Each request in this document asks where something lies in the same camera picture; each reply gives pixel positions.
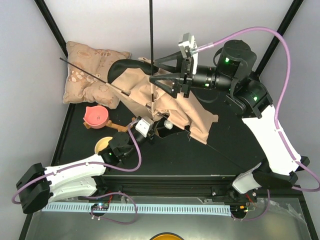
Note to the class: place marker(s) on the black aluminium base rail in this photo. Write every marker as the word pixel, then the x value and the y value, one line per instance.
pixel 218 188

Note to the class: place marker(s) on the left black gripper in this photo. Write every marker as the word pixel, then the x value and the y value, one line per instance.
pixel 150 133

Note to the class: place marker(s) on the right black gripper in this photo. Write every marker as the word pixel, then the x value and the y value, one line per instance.
pixel 187 75

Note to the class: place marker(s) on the black tent pole one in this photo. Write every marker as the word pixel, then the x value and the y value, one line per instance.
pixel 151 32

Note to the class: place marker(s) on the small electronics board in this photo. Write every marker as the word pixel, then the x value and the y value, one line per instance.
pixel 100 207

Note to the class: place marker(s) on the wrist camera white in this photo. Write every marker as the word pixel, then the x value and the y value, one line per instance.
pixel 187 45
pixel 144 125

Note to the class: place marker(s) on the pink pet bowl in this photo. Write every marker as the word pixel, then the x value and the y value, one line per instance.
pixel 96 117

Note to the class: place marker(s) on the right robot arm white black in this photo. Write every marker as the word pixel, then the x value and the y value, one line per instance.
pixel 248 99

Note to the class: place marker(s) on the white fluffy pompom toy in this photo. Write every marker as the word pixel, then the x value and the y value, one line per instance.
pixel 168 125

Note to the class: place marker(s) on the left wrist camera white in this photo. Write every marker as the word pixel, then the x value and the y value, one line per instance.
pixel 144 125

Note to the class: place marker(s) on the left black frame post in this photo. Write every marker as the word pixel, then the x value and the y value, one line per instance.
pixel 49 19

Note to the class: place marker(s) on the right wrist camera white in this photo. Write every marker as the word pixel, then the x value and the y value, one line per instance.
pixel 187 45

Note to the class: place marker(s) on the yellow round object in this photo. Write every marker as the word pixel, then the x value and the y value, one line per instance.
pixel 166 236

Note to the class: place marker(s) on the beige pet tent fabric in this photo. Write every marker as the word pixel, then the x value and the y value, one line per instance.
pixel 132 76

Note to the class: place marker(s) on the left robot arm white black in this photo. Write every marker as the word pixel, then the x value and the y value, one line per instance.
pixel 41 185

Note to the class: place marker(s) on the black tent pole two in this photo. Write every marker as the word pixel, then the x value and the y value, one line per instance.
pixel 127 94

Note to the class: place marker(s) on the beige patterned pillow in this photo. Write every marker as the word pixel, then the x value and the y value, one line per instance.
pixel 80 87

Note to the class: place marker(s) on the white slotted cable duct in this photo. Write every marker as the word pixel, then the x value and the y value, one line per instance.
pixel 129 208

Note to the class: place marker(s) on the yellow pet bowl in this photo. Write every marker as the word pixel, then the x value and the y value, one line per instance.
pixel 102 144

